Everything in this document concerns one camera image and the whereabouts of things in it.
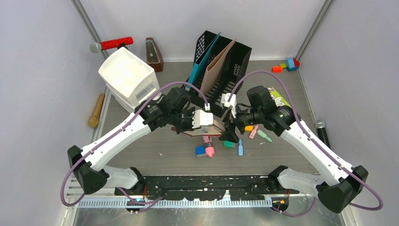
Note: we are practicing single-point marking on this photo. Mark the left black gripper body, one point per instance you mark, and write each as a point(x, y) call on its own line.
point(183, 120)

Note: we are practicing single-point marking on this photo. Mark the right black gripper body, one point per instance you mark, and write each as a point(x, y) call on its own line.
point(247, 117)

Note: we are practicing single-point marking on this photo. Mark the red brown book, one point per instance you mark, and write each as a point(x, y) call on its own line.
point(214, 130)

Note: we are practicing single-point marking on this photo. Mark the green illustrated book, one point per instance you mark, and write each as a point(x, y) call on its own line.
point(277, 97)

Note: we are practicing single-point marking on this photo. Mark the pink cardboard folder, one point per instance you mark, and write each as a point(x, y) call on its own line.
point(214, 68)

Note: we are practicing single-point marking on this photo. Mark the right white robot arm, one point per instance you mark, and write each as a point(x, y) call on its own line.
point(337, 182)

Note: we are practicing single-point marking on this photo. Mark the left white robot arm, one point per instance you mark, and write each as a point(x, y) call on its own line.
point(89, 164)

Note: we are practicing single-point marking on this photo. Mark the green eraser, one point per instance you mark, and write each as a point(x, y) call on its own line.
point(229, 144)

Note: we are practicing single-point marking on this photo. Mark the orange eraser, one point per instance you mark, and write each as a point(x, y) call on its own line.
point(249, 128)

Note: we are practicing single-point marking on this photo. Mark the blue eraser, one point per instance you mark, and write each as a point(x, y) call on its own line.
point(200, 151)

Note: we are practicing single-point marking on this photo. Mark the teal folder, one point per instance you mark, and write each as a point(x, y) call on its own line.
point(204, 45)

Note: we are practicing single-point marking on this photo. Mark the black mesh file organizer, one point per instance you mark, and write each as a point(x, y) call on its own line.
point(233, 69)

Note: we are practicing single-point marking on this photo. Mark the orange toy block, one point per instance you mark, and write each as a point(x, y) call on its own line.
point(277, 69)

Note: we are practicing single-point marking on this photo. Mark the green toy block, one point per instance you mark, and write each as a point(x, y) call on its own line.
point(283, 65)

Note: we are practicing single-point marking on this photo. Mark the white plastic drawer unit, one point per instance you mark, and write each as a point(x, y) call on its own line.
point(130, 79)

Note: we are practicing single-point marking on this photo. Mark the brown wooden metronome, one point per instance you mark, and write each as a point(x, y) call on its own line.
point(154, 57)

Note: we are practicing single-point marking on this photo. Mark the blue red toy block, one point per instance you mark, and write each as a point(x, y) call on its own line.
point(292, 64)

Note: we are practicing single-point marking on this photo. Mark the black microphone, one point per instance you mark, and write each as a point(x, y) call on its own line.
point(322, 133)

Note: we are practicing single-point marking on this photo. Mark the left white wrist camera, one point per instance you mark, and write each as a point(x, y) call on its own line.
point(202, 117)

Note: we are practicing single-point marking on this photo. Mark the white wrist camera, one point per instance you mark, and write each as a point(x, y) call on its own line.
point(229, 101)
point(202, 117)

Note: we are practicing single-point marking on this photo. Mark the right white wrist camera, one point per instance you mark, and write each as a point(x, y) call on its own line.
point(229, 101)

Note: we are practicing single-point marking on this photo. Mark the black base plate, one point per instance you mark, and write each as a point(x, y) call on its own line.
point(208, 188)

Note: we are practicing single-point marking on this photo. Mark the red handled microphone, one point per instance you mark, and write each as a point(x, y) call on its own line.
point(96, 47)

